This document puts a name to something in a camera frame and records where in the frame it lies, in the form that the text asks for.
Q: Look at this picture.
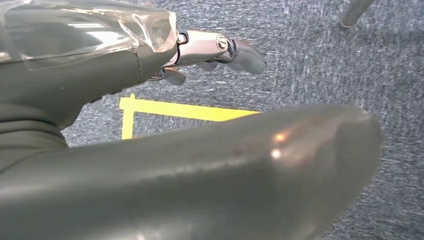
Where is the yellow floor tape square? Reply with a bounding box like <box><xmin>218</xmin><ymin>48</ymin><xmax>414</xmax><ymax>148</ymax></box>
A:
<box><xmin>118</xmin><ymin>93</ymin><xmax>262</xmax><ymax>141</ymax></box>

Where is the left robot arm sleeve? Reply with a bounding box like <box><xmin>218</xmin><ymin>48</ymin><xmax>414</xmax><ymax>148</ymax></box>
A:
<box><xmin>0</xmin><ymin>103</ymin><xmax>69</xmax><ymax>175</ymax></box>

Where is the grey metal table leg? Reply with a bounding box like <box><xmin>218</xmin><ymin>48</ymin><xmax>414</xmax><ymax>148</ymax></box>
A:
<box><xmin>339</xmin><ymin>0</ymin><xmax>378</xmax><ymax>29</ymax></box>

